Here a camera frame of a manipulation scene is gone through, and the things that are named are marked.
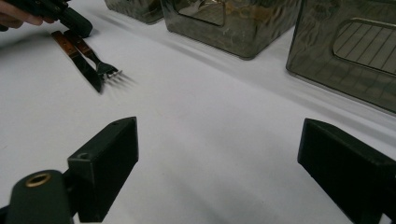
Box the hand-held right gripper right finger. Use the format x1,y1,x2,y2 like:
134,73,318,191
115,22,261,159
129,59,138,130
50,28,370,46
297,118,396,224

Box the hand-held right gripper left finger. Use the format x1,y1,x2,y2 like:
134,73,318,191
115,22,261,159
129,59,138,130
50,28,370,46
66,116,140,224

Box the wooden-handled knife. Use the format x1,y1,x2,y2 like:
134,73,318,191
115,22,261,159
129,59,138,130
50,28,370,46
50,30,104,93

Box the wooden-handled fork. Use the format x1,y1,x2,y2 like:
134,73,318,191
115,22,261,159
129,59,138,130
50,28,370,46
64,30,124,82

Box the translucent grey plastic bin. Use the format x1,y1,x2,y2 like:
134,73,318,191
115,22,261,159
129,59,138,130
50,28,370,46
285,0,396,115
159,0,303,61
104,0,165,25

